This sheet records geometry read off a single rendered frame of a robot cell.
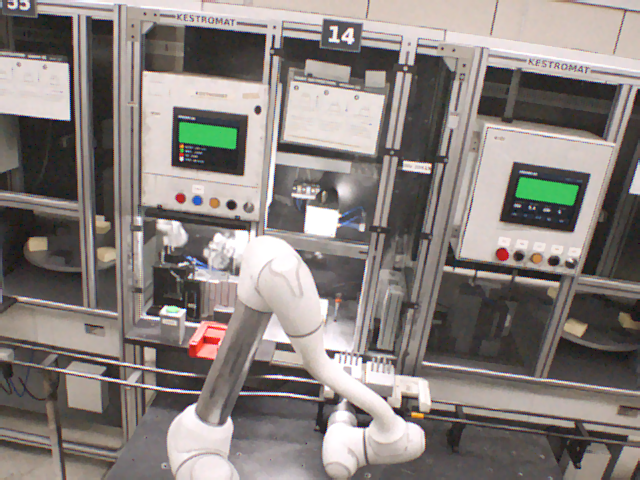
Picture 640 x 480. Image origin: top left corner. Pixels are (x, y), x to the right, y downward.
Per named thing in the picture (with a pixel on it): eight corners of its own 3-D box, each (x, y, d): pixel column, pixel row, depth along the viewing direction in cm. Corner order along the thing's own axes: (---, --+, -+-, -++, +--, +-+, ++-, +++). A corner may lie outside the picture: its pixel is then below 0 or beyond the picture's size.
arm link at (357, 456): (328, 448, 163) (370, 444, 160) (324, 489, 149) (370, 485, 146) (321, 422, 159) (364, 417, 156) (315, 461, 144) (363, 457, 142)
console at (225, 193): (138, 208, 185) (138, 71, 168) (167, 186, 211) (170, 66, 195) (256, 225, 183) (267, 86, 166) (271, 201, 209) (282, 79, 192)
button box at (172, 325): (159, 341, 192) (158, 312, 188) (166, 330, 199) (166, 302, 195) (180, 345, 192) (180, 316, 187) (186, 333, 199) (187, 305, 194)
